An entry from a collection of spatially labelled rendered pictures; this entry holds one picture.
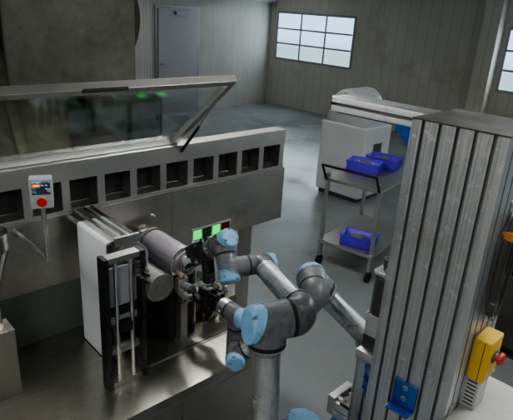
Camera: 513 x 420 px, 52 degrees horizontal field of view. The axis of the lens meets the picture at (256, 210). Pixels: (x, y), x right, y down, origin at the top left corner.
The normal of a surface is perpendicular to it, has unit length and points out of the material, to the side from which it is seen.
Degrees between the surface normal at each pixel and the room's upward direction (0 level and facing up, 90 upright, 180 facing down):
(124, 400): 0
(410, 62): 90
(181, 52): 90
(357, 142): 90
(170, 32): 90
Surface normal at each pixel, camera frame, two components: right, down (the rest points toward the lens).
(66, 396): 0.06, -0.93
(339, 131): -0.69, 0.22
